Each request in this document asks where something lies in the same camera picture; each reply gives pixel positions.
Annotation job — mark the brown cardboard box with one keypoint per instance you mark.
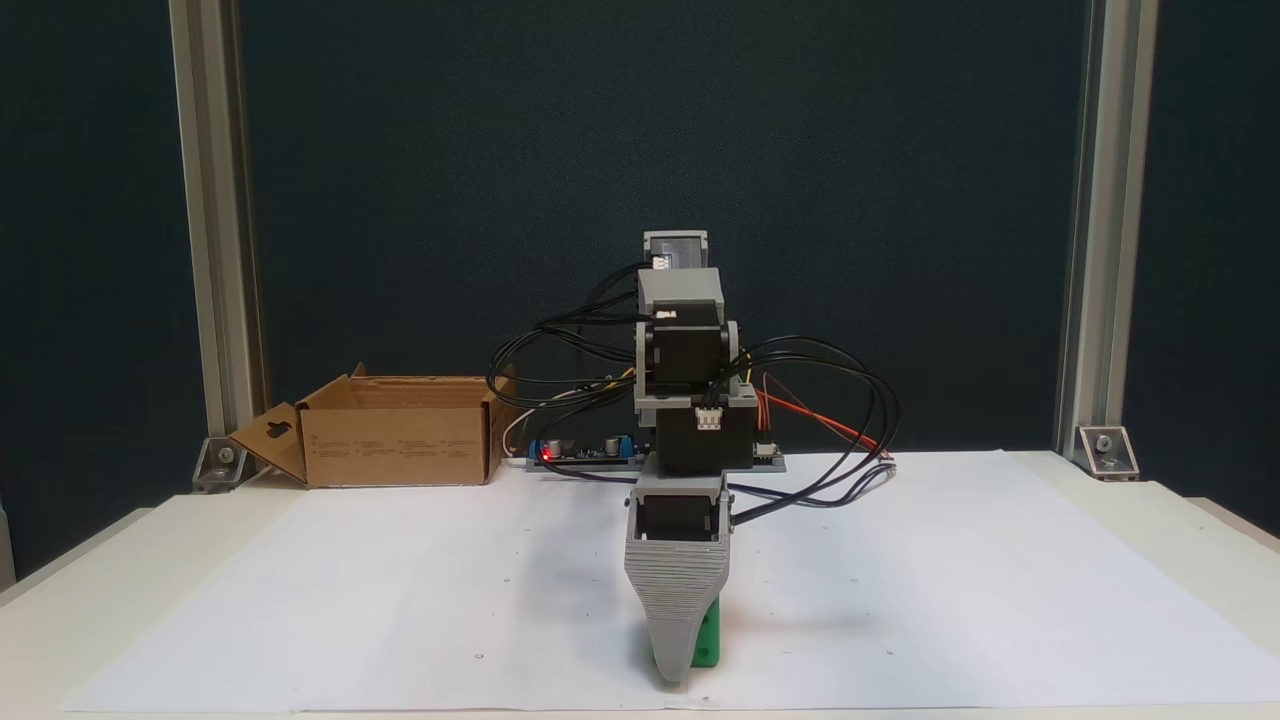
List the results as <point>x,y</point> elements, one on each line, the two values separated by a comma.
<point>400,445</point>

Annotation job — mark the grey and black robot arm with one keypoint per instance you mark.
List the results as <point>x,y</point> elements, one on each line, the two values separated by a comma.
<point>690,350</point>

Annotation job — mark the grey corner bracket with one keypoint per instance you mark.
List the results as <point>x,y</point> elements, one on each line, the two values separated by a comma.
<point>1108,450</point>
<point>222,462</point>

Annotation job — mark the circuit board on grey holder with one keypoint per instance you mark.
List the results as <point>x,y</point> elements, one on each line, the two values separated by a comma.
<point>590,452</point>

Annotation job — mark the green die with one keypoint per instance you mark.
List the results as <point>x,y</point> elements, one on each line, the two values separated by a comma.
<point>710,635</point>

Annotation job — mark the aluminium profile post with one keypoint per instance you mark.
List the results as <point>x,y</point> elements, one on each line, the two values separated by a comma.
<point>215,200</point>
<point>1105,200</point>

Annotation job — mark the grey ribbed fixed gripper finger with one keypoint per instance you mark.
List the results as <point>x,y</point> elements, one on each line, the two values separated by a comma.
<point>678,600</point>

